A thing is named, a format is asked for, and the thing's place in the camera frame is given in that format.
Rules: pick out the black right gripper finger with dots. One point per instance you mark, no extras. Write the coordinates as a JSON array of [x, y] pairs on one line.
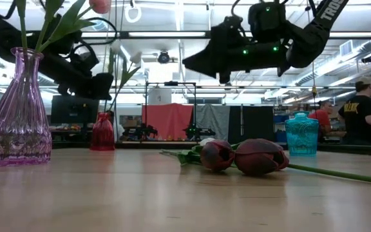
[[209, 73], [206, 59]]

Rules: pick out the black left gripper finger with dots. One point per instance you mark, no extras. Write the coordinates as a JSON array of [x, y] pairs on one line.
[[93, 87], [106, 85]]

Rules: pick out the dark red artificial tulip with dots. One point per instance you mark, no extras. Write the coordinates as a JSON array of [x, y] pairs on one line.
[[259, 157], [217, 156]]

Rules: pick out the blue glass vase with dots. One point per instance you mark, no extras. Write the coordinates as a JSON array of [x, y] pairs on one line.
[[301, 135]]

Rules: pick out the black background robot arm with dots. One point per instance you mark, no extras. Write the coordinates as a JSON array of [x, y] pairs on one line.
[[200, 132], [143, 132]]

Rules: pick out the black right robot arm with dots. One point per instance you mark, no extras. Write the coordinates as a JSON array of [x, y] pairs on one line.
[[314, 35]]

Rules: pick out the red glass vase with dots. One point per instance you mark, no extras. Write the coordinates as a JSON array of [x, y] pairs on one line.
[[102, 132]]

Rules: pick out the purple ribbed glass vase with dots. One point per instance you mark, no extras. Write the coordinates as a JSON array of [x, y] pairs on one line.
[[16, 122]]

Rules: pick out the black computer monitor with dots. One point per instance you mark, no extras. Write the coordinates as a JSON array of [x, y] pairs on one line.
[[72, 111]]

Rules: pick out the round black ceiling device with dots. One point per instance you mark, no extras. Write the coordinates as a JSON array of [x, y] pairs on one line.
[[163, 57]]

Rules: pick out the grey hanging cloth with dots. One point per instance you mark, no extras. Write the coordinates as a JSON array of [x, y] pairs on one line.
[[213, 117]]

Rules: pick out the white cylinder tank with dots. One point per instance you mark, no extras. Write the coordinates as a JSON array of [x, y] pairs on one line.
[[159, 96]]

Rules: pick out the red hanging cloth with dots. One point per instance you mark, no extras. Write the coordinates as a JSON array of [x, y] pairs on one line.
[[167, 120]]

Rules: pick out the black hanging cloth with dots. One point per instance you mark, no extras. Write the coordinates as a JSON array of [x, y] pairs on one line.
[[253, 124]]

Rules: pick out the person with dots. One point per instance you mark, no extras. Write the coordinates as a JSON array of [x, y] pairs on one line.
[[357, 112], [322, 119]]

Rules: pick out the white ceiling air vent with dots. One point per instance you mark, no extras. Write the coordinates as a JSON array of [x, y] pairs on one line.
[[346, 48]]

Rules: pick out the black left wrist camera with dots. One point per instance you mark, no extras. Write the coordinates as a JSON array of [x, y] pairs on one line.
[[84, 59]]

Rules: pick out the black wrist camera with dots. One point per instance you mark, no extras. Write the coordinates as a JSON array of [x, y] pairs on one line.
[[267, 21], [84, 59]]

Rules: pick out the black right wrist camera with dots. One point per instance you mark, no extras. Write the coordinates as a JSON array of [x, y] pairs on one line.
[[267, 21]]

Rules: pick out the black metal stand frame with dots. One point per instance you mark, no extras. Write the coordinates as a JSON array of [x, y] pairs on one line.
[[146, 106]]

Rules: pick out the black aluminium table frame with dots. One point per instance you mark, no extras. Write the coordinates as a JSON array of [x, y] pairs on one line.
[[69, 145]]

